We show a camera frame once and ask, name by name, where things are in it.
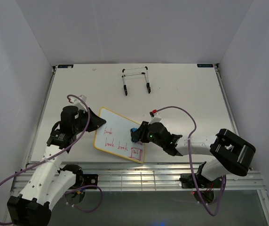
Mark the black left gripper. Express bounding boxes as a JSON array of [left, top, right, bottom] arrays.
[[73, 107, 106, 134]]

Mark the blue bone-shaped whiteboard eraser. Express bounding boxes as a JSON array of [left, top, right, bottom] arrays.
[[130, 128, 140, 143]]

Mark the yellow-framed whiteboard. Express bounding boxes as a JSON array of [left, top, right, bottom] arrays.
[[94, 107, 146, 163]]

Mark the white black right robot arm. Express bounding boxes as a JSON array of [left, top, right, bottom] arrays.
[[130, 121, 256, 188]]

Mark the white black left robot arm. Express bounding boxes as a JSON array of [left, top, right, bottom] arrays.
[[7, 106, 106, 226]]

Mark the black metal whiteboard stand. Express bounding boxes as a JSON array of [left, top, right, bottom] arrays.
[[121, 66, 151, 96]]

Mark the blue label sticker left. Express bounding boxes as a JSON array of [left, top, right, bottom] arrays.
[[57, 65, 74, 69]]

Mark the blue label sticker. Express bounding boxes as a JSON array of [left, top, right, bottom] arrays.
[[57, 65, 74, 69], [197, 64, 214, 68]]

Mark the blue label sticker right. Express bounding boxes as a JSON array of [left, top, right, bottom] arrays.
[[197, 64, 214, 68]]

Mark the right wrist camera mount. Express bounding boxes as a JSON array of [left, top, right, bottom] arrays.
[[149, 110, 162, 124]]

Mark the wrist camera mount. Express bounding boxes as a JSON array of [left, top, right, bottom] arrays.
[[68, 95, 87, 112], [149, 110, 162, 124]]

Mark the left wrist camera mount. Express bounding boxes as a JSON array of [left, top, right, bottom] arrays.
[[68, 95, 87, 112]]

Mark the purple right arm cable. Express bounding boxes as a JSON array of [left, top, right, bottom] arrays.
[[157, 106, 227, 217]]

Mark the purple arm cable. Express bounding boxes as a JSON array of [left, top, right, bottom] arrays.
[[157, 106, 227, 217], [0, 94, 103, 225]]

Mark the aluminium table edge rail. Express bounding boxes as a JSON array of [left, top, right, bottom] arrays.
[[11, 163, 266, 192]]

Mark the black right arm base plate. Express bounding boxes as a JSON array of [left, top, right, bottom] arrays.
[[179, 173, 222, 189]]

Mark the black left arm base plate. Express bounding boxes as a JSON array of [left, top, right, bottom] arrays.
[[80, 174, 99, 187]]

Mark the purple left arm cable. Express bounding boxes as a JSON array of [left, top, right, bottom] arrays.
[[0, 94, 103, 225]]

